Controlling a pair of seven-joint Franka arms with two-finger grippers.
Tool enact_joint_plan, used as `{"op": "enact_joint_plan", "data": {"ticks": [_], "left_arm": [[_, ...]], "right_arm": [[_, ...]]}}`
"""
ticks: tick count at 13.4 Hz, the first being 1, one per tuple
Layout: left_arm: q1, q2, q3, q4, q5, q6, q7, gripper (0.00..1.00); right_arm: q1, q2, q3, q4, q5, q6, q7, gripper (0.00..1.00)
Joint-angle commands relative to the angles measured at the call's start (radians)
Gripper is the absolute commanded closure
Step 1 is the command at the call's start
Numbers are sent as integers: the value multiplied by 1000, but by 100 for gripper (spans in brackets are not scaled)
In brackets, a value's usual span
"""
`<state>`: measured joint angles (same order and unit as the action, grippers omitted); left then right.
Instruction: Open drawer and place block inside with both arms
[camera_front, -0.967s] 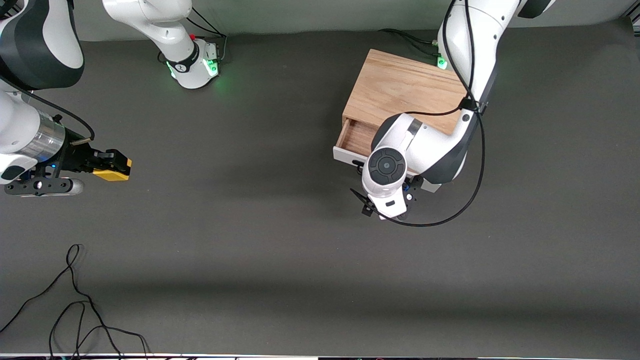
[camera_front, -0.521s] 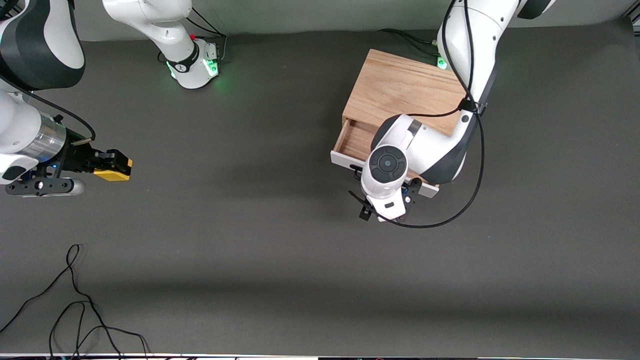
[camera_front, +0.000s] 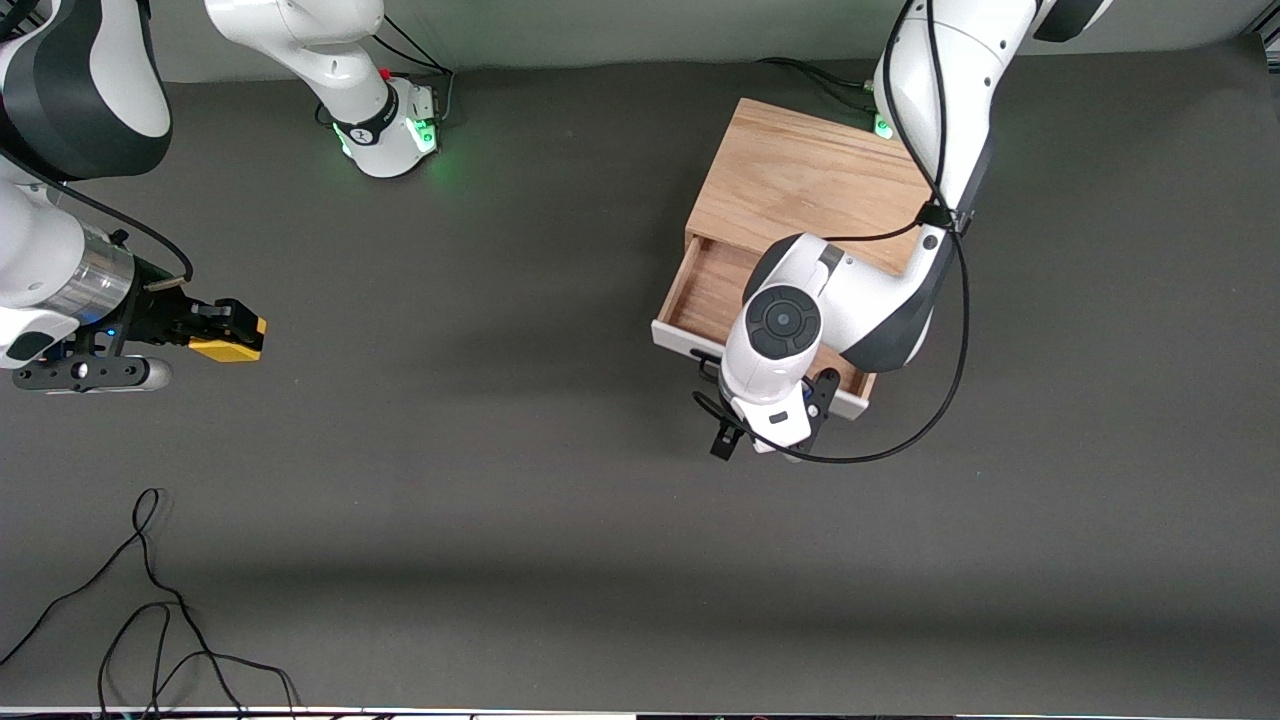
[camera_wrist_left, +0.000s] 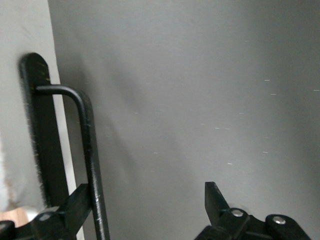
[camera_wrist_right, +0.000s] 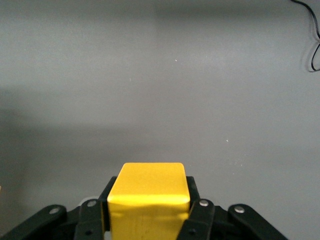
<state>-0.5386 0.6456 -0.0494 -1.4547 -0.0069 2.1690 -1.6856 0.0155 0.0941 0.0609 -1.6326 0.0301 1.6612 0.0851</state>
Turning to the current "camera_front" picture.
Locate yellow block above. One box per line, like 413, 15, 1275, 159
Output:
187, 316, 268, 364

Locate wooden drawer with white front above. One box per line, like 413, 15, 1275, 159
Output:
651, 234, 880, 422

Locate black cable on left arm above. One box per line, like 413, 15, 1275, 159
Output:
692, 0, 974, 465

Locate thin black loose cable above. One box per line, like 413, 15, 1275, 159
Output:
0, 487, 247, 720
97, 602, 302, 720

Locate black cables at left arm base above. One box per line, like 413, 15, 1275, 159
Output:
754, 56, 883, 117

